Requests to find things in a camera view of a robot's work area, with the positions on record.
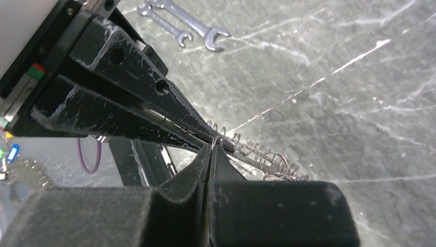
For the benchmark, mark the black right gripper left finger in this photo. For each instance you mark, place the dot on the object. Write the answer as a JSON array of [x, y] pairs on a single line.
[[172, 214]]

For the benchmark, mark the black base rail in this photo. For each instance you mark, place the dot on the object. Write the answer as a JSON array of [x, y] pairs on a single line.
[[142, 164]]

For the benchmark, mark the steel ring disc with keyrings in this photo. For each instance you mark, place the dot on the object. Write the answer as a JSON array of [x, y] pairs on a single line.
[[274, 165]]

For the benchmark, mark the loose coloured key tags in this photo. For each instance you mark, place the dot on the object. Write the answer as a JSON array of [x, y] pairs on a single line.
[[9, 153]]

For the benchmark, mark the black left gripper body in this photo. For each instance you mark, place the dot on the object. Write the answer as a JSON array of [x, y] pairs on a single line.
[[43, 57]]

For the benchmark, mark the large silver wrench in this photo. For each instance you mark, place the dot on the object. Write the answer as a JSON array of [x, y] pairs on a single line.
[[209, 34]]

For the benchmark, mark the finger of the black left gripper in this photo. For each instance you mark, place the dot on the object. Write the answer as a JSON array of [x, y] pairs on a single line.
[[108, 62], [68, 107]]

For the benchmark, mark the small silver wrench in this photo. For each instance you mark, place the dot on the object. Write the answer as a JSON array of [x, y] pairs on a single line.
[[180, 35]]

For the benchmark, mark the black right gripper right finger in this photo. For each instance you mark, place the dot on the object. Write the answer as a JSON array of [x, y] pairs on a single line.
[[275, 213]]

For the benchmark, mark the bag of coloured key tags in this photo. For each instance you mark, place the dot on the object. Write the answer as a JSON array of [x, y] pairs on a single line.
[[30, 172]]

